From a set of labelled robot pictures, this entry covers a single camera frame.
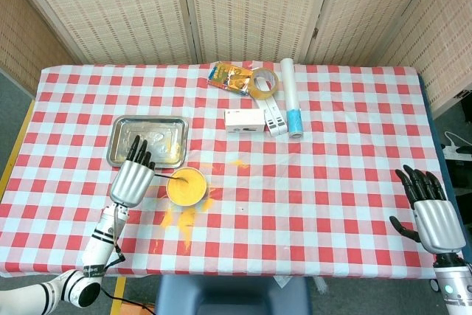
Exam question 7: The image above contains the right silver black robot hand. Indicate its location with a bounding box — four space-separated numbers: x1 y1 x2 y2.
389 165 466 255

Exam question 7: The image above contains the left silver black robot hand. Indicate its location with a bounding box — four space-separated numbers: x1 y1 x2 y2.
109 134 156 208

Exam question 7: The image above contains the dark metal spoon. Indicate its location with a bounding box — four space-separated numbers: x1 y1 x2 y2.
153 171 191 185

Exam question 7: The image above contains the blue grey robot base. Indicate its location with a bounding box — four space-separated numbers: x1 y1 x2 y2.
153 274 313 315

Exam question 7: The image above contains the yellow bowl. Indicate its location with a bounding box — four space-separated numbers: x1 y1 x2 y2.
165 167 208 207

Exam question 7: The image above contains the yellow powder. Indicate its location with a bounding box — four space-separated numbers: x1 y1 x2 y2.
158 196 217 252

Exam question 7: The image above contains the black equipment case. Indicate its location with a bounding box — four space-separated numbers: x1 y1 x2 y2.
444 159 472 190

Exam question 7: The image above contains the rectangular steel tray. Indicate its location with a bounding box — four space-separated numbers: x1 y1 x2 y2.
105 114 190 169

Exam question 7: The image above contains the white power strip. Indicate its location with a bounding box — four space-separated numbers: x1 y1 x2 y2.
442 130 472 162

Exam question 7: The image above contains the red white checkered tablecloth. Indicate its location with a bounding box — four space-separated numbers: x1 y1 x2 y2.
0 60 447 280

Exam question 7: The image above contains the orange box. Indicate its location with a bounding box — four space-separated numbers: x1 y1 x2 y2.
120 300 156 315

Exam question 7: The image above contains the white stapler box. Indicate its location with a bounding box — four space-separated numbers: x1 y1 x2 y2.
223 108 267 134

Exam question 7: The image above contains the yellow orange snack packet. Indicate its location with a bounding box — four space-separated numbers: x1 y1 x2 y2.
206 61 255 99

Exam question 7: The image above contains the clear packing tape roll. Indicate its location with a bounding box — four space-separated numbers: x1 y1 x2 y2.
247 67 280 100

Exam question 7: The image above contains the woven bamboo screen panel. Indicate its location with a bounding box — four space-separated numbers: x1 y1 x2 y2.
180 0 336 65
305 0 445 67
0 0 80 97
379 0 472 119
7 0 198 66

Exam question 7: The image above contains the white roll with blue label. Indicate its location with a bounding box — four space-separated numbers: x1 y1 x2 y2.
280 57 305 139

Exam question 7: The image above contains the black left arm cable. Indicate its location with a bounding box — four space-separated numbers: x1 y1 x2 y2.
99 206 158 311

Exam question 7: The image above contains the blue table frame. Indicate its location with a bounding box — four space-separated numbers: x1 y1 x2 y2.
417 74 457 201

